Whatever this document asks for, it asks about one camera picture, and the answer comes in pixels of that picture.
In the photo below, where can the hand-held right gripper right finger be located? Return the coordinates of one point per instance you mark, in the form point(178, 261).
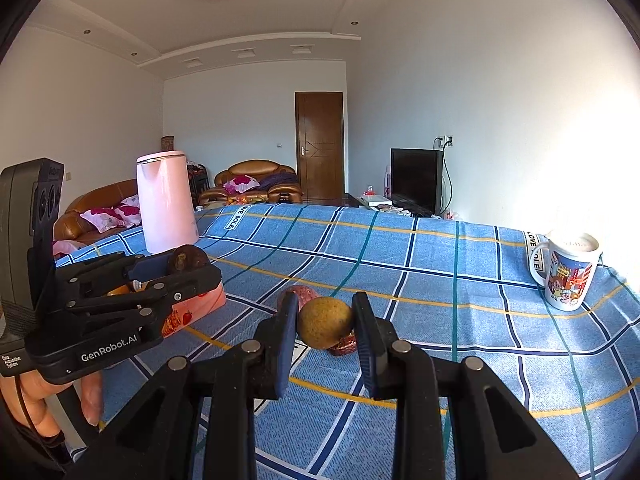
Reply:
point(363, 340)

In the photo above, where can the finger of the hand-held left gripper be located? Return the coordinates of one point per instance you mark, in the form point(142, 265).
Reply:
point(100, 265)
point(190, 282)

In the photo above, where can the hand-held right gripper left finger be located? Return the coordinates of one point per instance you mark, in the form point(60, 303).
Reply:
point(286, 340)

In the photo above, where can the dark brown water chestnut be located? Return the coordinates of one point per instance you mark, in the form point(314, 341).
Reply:
point(187, 258)

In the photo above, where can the pink tin box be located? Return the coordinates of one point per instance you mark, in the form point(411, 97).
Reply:
point(205, 303)

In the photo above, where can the small yellow-brown round fruit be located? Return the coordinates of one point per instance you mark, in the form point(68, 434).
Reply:
point(326, 322)

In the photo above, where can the person's left hand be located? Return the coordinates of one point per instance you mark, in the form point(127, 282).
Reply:
point(30, 400)

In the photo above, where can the pink floral cloth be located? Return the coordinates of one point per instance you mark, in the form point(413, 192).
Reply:
point(67, 247)

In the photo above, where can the white pink floral cushion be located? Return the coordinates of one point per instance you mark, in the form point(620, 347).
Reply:
point(102, 220)
point(241, 184)
point(129, 207)

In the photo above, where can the purple passion fruit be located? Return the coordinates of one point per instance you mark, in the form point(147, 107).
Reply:
point(302, 291)

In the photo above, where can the brown leather sofa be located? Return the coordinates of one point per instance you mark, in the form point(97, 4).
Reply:
point(85, 200)

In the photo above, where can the pink electric kettle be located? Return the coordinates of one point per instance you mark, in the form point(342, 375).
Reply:
point(165, 205)

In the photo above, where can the blue plaid tablecloth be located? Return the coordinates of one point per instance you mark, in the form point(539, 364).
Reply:
point(425, 270)

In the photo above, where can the brown leather armchair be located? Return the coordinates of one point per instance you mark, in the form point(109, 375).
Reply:
point(255, 166)

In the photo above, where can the purple blanket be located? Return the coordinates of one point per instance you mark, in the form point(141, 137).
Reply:
point(277, 181)

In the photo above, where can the white set-top box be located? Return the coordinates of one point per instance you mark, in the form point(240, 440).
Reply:
point(375, 201)

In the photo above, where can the tall brown vase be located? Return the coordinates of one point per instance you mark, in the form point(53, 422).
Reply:
point(168, 143)

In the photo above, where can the low tv stand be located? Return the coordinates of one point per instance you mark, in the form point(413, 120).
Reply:
point(355, 200)

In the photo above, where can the black television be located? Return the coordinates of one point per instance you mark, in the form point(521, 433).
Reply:
point(416, 180)

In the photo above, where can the brown wooden door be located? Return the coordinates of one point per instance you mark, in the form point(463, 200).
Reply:
point(319, 150)

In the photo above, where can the white cartoon print mug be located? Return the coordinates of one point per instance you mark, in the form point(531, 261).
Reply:
point(565, 275)

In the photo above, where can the square recessed ceiling light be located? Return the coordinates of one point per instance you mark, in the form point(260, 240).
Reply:
point(300, 50)
point(191, 61)
point(245, 53)

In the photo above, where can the white wall socket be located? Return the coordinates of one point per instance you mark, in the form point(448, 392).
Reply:
point(447, 141)

